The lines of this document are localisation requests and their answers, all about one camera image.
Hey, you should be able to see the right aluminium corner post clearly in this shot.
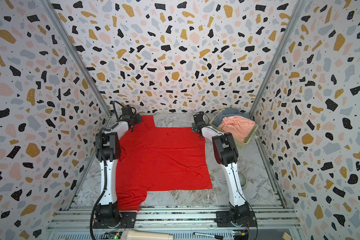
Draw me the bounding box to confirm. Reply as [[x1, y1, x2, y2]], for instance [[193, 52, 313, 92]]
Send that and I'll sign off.
[[249, 0, 307, 118]]

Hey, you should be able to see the small wooden block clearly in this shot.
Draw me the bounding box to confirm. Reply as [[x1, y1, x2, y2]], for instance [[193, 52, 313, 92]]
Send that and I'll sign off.
[[282, 232, 292, 240]]

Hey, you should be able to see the grey-blue t shirt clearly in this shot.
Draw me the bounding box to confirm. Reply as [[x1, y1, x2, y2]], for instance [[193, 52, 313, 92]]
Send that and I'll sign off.
[[211, 108, 250, 127]]

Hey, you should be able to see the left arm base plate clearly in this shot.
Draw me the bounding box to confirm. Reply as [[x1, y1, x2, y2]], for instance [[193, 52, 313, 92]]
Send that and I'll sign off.
[[93, 212, 137, 229]]

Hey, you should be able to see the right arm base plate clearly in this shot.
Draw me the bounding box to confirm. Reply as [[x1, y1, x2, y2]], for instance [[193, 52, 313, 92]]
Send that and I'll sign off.
[[214, 211, 258, 228]]

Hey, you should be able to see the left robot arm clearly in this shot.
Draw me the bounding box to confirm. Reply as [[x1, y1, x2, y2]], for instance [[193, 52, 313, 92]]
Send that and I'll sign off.
[[90, 101, 142, 229]]

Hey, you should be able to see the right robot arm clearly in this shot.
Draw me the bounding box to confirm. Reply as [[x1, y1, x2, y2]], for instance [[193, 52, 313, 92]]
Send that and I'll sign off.
[[192, 112, 251, 226]]

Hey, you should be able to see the pale green plastic basket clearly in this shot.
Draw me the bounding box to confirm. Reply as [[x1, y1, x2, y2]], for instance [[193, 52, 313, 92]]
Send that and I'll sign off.
[[210, 117, 258, 148]]

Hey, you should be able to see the aluminium corner post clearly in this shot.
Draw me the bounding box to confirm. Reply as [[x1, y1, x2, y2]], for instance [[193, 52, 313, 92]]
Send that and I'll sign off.
[[40, 1, 111, 118], [249, 0, 307, 118]]

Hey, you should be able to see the red t shirt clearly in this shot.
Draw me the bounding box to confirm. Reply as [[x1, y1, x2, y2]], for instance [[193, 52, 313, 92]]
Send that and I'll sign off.
[[115, 116, 212, 211]]

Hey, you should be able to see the aluminium rail frame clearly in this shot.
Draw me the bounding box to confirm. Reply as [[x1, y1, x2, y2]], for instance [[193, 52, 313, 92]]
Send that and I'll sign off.
[[47, 206, 305, 240]]

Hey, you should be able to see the green circuit board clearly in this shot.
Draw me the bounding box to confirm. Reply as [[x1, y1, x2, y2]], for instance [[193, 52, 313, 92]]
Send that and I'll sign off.
[[102, 231, 123, 240]]

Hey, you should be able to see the left aluminium corner post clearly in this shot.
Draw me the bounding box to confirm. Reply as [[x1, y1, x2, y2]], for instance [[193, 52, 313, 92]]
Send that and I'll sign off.
[[40, 1, 111, 118]]

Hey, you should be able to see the pink t shirt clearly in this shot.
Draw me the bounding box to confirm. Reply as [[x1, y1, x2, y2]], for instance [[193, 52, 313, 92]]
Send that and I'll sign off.
[[218, 116, 255, 142]]

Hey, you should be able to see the beige cylinder roll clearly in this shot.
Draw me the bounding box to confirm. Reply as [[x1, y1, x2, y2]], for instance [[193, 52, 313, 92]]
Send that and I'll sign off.
[[121, 230, 174, 240]]

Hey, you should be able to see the black marker pen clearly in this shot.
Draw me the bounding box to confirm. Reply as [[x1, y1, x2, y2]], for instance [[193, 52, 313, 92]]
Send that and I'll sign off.
[[193, 232, 224, 240]]

